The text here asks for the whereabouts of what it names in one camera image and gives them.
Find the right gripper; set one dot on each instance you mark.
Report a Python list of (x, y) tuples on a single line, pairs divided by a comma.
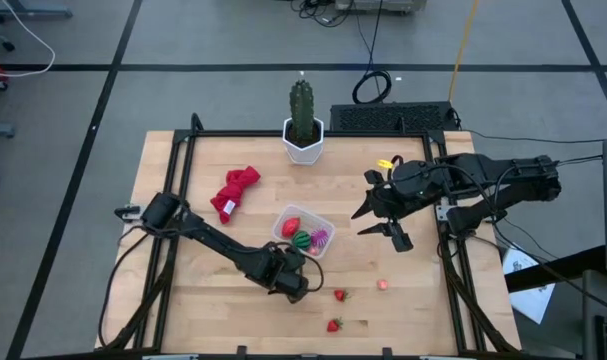
[(408, 192)]

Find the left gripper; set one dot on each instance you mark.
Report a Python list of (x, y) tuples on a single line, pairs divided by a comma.
[(275, 262)]

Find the green toy watermelon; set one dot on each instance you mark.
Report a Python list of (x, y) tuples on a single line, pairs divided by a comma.
[(301, 241)]

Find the red oval toy fruit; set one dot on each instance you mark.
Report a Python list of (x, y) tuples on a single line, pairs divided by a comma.
[(290, 228)]

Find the purple striped toy ball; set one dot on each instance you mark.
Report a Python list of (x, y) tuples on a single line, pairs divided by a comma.
[(320, 236)]

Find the red toy strawberry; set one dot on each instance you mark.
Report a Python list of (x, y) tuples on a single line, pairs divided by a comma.
[(333, 326), (340, 295)]

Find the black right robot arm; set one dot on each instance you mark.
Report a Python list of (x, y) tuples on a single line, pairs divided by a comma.
[(508, 172)]

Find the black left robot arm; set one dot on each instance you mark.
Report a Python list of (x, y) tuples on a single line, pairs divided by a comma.
[(213, 242)]

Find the clear plastic tupperware container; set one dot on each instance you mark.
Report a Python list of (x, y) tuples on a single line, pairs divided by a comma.
[(303, 212)]

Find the red cloth with white tag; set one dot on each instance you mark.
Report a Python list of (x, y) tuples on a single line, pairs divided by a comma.
[(235, 187)]

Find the white hexagonal plant pot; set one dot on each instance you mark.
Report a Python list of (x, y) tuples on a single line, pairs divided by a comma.
[(303, 152)]

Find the green cactus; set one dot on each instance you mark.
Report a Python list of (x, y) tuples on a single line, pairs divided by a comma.
[(302, 110)]

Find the white printed paper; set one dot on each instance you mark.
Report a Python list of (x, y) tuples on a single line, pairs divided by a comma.
[(530, 300)]

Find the black beam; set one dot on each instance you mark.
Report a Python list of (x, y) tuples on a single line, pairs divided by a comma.
[(558, 267)]

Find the grey equipment box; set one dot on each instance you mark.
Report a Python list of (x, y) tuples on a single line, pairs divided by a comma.
[(378, 5)]

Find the grey cabinet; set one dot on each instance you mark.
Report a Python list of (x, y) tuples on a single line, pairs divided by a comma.
[(598, 300)]

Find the black caster wheel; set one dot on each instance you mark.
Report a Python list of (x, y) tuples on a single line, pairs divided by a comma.
[(8, 46)]

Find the grey desk foot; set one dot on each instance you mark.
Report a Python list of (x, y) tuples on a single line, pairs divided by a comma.
[(38, 11)]

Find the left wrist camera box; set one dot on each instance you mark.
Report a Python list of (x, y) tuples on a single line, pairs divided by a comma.
[(293, 289)]

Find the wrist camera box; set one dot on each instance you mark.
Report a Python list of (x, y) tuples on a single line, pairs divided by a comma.
[(293, 289), (402, 242)]

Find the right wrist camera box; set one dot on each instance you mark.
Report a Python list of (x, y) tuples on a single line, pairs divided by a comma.
[(402, 242)]

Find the black metal table frame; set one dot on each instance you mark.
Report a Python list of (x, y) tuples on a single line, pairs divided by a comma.
[(233, 133)]

